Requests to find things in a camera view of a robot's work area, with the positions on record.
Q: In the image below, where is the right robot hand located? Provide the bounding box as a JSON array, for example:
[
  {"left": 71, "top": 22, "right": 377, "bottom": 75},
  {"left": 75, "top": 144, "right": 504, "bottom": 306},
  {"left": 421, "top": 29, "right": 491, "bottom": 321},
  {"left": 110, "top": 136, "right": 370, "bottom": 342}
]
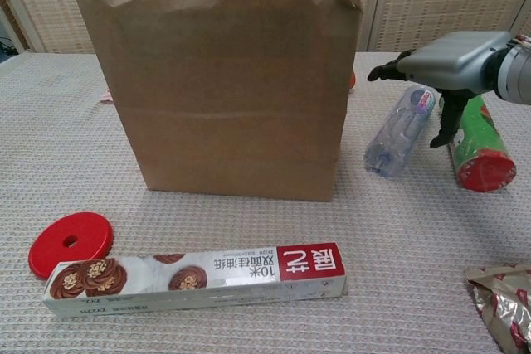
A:
[{"left": 367, "top": 30, "right": 514, "bottom": 149}]

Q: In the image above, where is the transparent water bottle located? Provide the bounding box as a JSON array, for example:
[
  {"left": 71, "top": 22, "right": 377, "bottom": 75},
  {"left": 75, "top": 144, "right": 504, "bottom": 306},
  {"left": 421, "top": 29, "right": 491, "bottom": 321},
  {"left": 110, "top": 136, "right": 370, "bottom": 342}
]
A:
[{"left": 363, "top": 84, "right": 441, "bottom": 180}]

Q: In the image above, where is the green chip can red lid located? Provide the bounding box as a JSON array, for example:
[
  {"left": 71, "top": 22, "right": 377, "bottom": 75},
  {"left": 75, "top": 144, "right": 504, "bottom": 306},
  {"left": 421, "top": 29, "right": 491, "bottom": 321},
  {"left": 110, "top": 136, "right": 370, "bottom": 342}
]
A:
[{"left": 438, "top": 95, "right": 518, "bottom": 193}]

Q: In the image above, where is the gold foil snack bag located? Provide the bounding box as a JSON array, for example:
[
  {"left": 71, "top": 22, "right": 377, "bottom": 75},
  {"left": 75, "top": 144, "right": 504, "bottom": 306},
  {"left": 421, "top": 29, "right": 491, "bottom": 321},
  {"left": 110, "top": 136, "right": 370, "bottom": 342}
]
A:
[{"left": 463, "top": 264, "right": 531, "bottom": 354}]

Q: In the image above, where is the brown paper bag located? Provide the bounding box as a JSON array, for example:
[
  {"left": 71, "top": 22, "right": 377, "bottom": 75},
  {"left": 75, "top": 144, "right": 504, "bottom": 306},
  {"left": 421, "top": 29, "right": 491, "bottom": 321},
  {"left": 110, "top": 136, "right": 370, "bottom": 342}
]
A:
[{"left": 74, "top": 0, "right": 363, "bottom": 203}]

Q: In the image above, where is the long baking paper box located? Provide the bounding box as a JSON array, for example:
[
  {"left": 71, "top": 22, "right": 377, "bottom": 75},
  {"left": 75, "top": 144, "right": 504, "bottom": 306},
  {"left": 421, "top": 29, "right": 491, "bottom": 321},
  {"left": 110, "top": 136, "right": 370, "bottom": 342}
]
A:
[{"left": 42, "top": 241, "right": 348, "bottom": 318}]

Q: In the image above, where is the white woven tablecloth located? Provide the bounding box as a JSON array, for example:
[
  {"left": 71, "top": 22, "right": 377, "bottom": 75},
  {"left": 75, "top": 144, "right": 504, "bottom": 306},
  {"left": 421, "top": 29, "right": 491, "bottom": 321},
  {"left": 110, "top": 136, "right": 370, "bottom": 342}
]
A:
[{"left": 0, "top": 51, "right": 531, "bottom": 354}]

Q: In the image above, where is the red disc with hole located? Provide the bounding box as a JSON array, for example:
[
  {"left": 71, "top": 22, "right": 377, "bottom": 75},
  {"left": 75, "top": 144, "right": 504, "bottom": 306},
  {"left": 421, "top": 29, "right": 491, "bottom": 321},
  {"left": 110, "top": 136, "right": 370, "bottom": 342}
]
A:
[{"left": 27, "top": 211, "right": 115, "bottom": 280}]

